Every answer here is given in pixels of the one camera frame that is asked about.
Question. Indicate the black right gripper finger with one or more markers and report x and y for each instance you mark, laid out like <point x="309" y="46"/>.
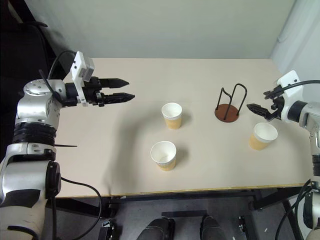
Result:
<point x="269" y="95"/>
<point x="260" y="111"/>

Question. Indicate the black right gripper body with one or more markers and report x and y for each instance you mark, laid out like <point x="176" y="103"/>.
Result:
<point x="277" y="107"/>

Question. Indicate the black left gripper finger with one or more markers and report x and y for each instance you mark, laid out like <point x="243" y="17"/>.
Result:
<point x="117" y="97"/>
<point x="115" y="83"/>

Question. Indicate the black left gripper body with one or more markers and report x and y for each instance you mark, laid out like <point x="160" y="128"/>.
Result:
<point x="93" y="93"/>

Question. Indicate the tan white paper cup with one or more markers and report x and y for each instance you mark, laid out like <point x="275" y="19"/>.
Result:
<point x="172" y="123"/>
<point x="256" y="143"/>
<point x="163" y="156"/>

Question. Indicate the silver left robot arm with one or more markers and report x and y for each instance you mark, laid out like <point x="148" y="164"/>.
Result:
<point x="32" y="107"/>

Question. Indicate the black zip tie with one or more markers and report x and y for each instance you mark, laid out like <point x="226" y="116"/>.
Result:
<point x="66" y="145"/>

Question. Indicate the black office chair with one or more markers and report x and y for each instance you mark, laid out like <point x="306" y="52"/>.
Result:
<point x="20" y="50"/>

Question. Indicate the dark rounded shape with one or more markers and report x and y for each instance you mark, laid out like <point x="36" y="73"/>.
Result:
<point x="211" y="228"/>
<point x="156" y="228"/>

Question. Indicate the black flat bar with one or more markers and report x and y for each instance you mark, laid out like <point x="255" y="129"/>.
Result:
<point x="185" y="214"/>

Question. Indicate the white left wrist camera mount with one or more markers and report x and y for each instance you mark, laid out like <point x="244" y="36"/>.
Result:
<point x="79" y="67"/>

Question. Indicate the black metal table frame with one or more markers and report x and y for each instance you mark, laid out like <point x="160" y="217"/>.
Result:
<point x="270" y="200"/>

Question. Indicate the black caster bracket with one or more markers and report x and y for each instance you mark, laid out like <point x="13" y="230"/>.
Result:
<point x="107" y="228"/>
<point x="242" y="222"/>

